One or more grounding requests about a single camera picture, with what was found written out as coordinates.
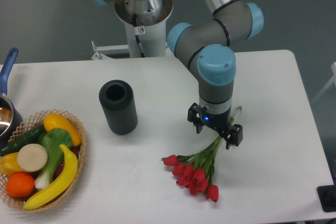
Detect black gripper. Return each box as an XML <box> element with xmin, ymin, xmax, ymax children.
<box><xmin>187</xmin><ymin>103</ymin><xmax>243</xmax><ymax>150</ymax></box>

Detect red tulip bouquet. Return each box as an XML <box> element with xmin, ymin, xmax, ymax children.
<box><xmin>161</xmin><ymin>106</ymin><xmax>243</xmax><ymax>204</ymax></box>

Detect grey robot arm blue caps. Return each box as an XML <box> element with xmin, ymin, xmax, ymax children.
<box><xmin>95</xmin><ymin>0</ymin><xmax>264</xmax><ymax>147</ymax></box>

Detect dark grey ribbed vase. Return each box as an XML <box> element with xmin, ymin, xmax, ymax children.
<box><xmin>99</xmin><ymin>80</ymin><xmax>138</xmax><ymax>135</ymax></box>

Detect black device at table edge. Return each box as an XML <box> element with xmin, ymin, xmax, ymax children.
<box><xmin>317</xmin><ymin>185</ymin><xmax>335</xmax><ymax>212</ymax></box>

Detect dark red fruit in basket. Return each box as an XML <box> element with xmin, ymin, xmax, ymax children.
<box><xmin>54</xmin><ymin>146</ymin><xmax>80</xmax><ymax>179</ymax></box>

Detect yellow banana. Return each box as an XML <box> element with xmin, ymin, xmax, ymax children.
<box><xmin>23</xmin><ymin>144</ymin><xmax>78</xmax><ymax>210</ymax></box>

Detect green bok choy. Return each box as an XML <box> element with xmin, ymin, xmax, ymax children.
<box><xmin>35</xmin><ymin>128</ymin><xmax>72</xmax><ymax>190</ymax></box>

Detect beige round radish slice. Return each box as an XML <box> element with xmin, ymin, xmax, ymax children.
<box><xmin>17</xmin><ymin>144</ymin><xmax>48</xmax><ymax>172</ymax></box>

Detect green cucumber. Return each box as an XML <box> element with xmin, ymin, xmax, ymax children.
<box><xmin>1</xmin><ymin>124</ymin><xmax>46</xmax><ymax>157</ymax></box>

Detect orange fruit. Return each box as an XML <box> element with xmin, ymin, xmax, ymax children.
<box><xmin>5</xmin><ymin>172</ymin><xmax>35</xmax><ymax>198</ymax></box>

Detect yellow bell pepper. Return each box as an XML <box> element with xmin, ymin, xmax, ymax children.
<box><xmin>1</xmin><ymin>152</ymin><xmax>24</xmax><ymax>176</ymax></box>

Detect woven wicker basket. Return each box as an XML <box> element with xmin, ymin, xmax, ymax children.
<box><xmin>1</xmin><ymin>109</ymin><xmax>87</xmax><ymax>212</ymax></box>

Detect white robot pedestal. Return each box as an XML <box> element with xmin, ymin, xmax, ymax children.
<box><xmin>114</xmin><ymin>0</ymin><xmax>173</xmax><ymax>58</ymax></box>

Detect white frame at right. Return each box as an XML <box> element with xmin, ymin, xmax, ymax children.
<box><xmin>311</xmin><ymin>62</ymin><xmax>336</xmax><ymax>104</ymax></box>

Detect white metal bracket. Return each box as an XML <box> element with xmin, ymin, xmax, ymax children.
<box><xmin>91</xmin><ymin>40</ymin><xmax>131</xmax><ymax>60</ymax></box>

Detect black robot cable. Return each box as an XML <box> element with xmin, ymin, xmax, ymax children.
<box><xmin>132</xmin><ymin>13</ymin><xmax>146</xmax><ymax>58</ymax></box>

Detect blue handled saucepan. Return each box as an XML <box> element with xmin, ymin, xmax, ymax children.
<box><xmin>1</xmin><ymin>48</ymin><xmax>23</xmax><ymax>148</ymax></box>

